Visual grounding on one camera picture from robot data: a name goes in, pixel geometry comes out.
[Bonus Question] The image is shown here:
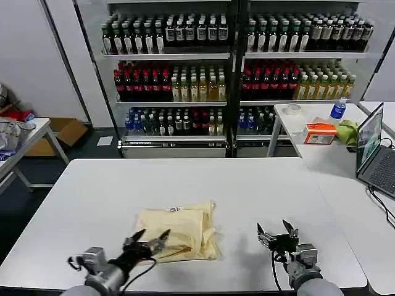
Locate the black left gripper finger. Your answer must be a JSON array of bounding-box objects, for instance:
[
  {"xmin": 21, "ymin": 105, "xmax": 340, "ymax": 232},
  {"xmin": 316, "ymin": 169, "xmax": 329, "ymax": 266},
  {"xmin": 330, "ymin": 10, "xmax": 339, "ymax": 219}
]
[
  {"xmin": 146, "ymin": 228, "xmax": 172, "ymax": 256},
  {"xmin": 122, "ymin": 228, "xmax": 147, "ymax": 248}
]

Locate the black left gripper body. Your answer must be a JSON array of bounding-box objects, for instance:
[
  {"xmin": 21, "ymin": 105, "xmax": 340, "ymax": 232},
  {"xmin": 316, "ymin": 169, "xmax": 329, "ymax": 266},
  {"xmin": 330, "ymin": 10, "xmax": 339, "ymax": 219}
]
[{"xmin": 117, "ymin": 240, "xmax": 155, "ymax": 269}]

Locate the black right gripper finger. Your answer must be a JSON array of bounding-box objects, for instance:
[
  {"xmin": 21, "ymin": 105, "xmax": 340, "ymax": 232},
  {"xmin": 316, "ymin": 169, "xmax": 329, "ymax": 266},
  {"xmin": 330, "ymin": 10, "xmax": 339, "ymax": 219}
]
[
  {"xmin": 281, "ymin": 219, "xmax": 300, "ymax": 239},
  {"xmin": 256, "ymin": 222, "xmax": 278, "ymax": 247}
]

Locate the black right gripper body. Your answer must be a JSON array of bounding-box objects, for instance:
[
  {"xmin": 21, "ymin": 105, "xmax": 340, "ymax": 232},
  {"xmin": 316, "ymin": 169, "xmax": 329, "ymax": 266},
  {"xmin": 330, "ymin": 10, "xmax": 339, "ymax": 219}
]
[{"xmin": 267, "ymin": 233, "xmax": 301, "ymax": 263}]

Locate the pale yellow shirt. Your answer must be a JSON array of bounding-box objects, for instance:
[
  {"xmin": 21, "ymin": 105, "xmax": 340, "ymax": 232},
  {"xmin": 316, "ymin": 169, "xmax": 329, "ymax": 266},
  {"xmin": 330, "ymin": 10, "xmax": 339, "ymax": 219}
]
[{"xmin": 132, "ymin": 200, "xmax": 222, "ymax": 265}]

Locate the white side table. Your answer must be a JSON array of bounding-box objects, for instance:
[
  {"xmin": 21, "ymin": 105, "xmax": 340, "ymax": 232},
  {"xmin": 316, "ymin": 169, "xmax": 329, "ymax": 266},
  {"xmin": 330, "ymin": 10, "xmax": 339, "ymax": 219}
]
[{"xmin": 266, "ymin": 102, "xmax": 395, "ymax": 179}]

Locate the orange tissue box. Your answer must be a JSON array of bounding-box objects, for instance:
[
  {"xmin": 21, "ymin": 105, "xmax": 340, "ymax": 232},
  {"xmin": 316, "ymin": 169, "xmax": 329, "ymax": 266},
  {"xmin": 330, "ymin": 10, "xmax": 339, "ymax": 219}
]
[{"xmin": 303, "ymin": 122, "xmax": 338, "ymax": 145}]

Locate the open grey laptop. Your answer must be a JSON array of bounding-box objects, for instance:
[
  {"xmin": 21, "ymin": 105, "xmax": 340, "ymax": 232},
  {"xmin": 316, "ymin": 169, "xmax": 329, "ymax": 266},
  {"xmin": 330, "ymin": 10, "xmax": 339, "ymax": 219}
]
[{"xmin": 355, "ymin": 102, "xmax": 395, "ymax": 199}]

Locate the green cloth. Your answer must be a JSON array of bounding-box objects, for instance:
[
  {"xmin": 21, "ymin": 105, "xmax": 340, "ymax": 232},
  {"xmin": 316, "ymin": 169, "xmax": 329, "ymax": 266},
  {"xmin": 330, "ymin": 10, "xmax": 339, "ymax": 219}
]
[{"xmin": 335, "ymin": 119, "xmax": 360, "ymax": 146}]

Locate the white tape roll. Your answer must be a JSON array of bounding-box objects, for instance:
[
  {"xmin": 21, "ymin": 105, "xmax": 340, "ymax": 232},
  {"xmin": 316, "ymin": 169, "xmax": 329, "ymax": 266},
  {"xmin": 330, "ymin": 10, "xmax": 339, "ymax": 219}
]
[{"xmin": 282, "ymin": 103, "xmax": 302, "ymax": 116}]

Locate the clear bottle with blue label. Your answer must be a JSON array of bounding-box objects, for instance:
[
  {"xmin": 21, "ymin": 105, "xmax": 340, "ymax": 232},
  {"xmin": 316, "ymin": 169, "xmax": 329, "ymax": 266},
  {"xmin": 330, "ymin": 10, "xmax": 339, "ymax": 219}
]
[{"xmin": 328, "ymin": 96, "xmax": 347, "ymax": 124}]

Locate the brown cardboard box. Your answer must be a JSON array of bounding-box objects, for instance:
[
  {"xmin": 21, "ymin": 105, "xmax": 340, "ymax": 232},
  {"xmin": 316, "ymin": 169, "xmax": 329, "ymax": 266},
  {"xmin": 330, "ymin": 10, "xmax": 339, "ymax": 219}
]
[{"xmin": 23, "ymin": 117, "xmax": 89, "ymax": 157}]

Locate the grey side table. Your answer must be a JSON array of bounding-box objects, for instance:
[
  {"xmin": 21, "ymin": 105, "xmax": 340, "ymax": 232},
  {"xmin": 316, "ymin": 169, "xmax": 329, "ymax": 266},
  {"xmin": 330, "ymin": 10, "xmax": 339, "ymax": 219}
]
[{"xmin": 0, "ymin": 118, "xmax": 70, "ymax": 195}]

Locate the grey white bag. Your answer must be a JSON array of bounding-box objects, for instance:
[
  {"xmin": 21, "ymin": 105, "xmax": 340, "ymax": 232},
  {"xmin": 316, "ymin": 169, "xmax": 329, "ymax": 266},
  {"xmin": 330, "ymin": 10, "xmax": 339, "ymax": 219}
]
[{"xmin": 0, "ymin": 119, "xmax": 37, "ymax": 152}]

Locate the shelf unit with bottles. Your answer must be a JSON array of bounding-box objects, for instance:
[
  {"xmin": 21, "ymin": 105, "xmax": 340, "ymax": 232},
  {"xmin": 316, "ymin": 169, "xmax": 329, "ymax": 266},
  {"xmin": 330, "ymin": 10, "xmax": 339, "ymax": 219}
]
[
  {"xmin": 72, "ymin": 0, "xmax": 239, "ymax": 158},
  {"xmin": 233, "ymin": 0, "xmax": 395, "ymax": 158}
]

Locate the red cloth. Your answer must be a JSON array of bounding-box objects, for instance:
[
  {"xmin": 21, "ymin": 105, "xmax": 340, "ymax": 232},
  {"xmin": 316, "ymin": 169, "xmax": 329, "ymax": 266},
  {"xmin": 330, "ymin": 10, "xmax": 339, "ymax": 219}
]
[{"xmin": 0, "ymin": 107, "xmax": 36, "ymax": 122}]

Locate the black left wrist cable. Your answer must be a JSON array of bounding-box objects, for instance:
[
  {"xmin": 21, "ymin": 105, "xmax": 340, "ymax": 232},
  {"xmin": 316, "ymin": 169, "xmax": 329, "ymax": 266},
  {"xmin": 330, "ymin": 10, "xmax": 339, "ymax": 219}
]
[{"xmin": 119, "ymin": 256, "xmax": 157, "ymax": 294}]

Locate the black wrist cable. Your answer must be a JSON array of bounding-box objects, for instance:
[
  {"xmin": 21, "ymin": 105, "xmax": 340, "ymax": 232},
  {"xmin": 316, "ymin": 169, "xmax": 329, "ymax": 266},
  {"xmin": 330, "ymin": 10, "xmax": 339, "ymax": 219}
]
[
  {"xmin": 270, "ymin": 249, "xmax": 285, "ymax": 292},
  {"xmin": 119, "ymin": 256, "xmax": 157, "ymax": 294}
]

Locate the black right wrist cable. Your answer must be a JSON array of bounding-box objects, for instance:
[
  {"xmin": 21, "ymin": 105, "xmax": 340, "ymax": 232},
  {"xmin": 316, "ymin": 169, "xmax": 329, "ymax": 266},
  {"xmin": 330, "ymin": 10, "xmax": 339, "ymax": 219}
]
[{"xmin": 270, "ymin": 249, "xmax": 285, "ymax": 292}]

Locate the black laptop cable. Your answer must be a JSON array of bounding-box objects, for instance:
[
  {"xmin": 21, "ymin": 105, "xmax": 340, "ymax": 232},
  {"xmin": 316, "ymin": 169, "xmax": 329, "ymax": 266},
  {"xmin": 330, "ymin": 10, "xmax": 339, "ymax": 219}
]
[{"xmin": 367, "ymin": 184, "xmax": 395, "ymax": 231}]

